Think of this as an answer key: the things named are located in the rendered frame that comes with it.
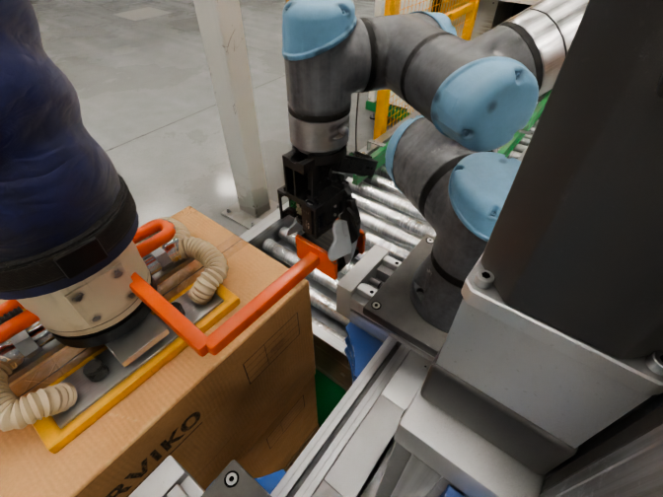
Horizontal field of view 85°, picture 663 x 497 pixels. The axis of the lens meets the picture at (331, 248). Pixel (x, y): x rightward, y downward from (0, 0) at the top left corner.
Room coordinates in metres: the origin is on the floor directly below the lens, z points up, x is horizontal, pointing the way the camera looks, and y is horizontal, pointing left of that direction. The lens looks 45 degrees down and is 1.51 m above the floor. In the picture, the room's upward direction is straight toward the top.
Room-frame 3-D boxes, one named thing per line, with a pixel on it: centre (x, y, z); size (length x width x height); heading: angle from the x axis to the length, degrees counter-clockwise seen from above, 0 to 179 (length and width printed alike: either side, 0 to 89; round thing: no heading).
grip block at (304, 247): (0.45, 0.00, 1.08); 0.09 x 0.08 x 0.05; 51
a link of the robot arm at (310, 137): (0.43, 0.01, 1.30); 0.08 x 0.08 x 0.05
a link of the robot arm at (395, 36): (0.45, -0.09, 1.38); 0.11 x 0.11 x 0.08; 20
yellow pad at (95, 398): (0.32, 0.32, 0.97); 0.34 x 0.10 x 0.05; 141
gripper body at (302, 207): (0.42, 0.02, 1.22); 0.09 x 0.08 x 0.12; 140
